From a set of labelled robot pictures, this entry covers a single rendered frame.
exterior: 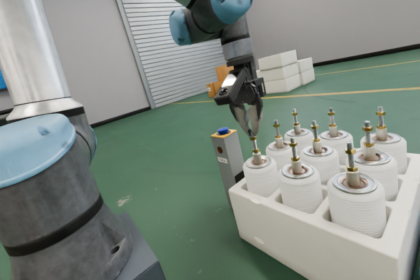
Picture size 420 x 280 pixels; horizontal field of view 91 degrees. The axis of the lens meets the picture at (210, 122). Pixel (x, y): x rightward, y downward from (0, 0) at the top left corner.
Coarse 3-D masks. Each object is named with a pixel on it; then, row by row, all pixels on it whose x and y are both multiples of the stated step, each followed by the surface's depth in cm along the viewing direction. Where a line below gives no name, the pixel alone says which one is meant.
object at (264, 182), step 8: (272, 160) 59; (248, 168) 58; (264, 168) 56; (272, 168) 56; (248, 176) 58; (256, 176) 56; (264, 176) 56; (272, 176) 56; (248, 184) 60; (256, 184) 57; (264, 184) 56; (272, 184) 57; (256, 192) 58; (264, 192) 57; (272, 192) 57
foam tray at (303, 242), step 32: (416, 160) 54; (416, 192) 45; (256, 224) 58; (288, 224) 48; (320, 224) 42; (416, 224) 46; (288, 256) 52; (320, 256) 44; (352, 256) 38; (384, 256) 34; (416, 256) 48
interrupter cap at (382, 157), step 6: (360, 150) 52; (354, 156) 50; (360, 156) 50; (378, 156) 48; (384, 156) 47; (390, 156) 46; (360, 162) 47; (366, 162) 46; (372, 162) 46; (378, 162) 45; (384, 162) 45
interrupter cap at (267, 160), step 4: (264, 156) 62; (268, 156) 61; (248, 160) 62; (252, 160) 61; (264, 160) 60; (268, 160) 59; (248, 164) 59; (252, 164) 59; (256, 164) 59; (260, 164) 58; (264, 164) 57; (268, 164) 57; (252, 168) 57; (256, 168) 56; (260, 168) 56
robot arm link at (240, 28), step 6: (240, 18) 49; (234, 24) 49; (240, 24) 49; (246, 24) 50; (228, 30) 49; (234, 30) 49; (240, 30) 49; (246, 30) 50; (222, 36) 50; (228, 36) 50; (234, 36) 49; (240, 36) 49; (246, 36) 50; (222, 42) 52; (228, 42) 56
